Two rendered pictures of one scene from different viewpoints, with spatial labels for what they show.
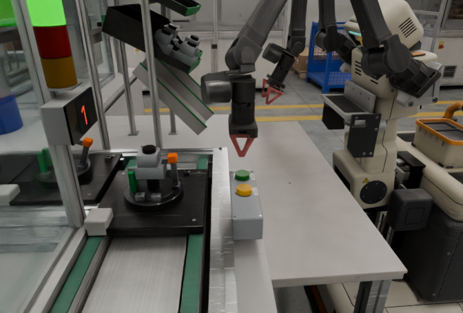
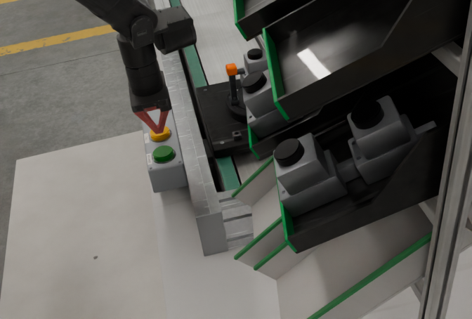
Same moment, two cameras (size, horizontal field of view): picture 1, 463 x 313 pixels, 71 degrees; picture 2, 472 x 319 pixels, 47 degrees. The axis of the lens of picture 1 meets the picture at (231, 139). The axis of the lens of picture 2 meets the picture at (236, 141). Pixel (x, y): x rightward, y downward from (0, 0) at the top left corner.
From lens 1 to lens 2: 1.59 m
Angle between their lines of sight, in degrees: 118
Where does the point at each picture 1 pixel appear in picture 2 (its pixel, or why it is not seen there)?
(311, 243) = (96, 166)
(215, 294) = (175, 60)
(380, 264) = (37, 159)
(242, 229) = not seen: hidden behind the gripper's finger
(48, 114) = not seen: outside the picture
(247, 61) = not seen: hidden behind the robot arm
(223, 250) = (175, 86)
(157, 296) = (222, 74)
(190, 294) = (194, 64)
